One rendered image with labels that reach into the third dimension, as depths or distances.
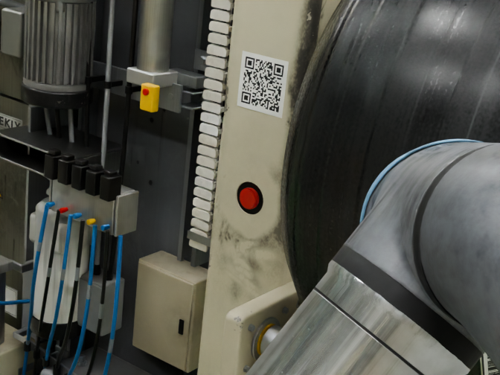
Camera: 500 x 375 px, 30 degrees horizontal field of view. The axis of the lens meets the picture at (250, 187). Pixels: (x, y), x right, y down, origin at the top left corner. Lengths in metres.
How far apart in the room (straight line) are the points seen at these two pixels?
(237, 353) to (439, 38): 0.50
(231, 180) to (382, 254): 0.72
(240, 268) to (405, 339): 0.75
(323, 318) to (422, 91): 0.37
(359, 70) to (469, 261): 0.47
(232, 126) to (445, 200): 0.77
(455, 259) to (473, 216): 0.02
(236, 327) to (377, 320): 0.63
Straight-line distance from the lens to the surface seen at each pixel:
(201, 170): 1.34
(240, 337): 1.20
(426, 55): 0.93
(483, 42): 0.92
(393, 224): 0.59
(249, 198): 1.27
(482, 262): 0.50
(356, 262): 0.60
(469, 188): 0.52
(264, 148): 1.25
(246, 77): 1.25
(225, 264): 1.33
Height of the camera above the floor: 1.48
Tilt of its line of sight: 18 degrees down
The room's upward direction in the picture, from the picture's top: 6 degrees clockwise
